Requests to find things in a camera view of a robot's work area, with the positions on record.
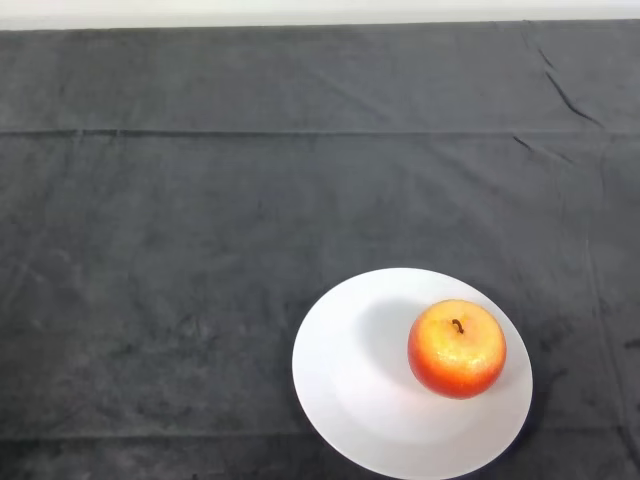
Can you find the red yellow apple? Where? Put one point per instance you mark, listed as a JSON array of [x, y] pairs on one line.
[[457, 360]]

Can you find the white round plate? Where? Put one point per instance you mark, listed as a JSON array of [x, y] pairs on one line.
[[360, 390]]

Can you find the black table cloth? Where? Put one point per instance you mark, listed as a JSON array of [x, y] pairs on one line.
[[200, 200]]

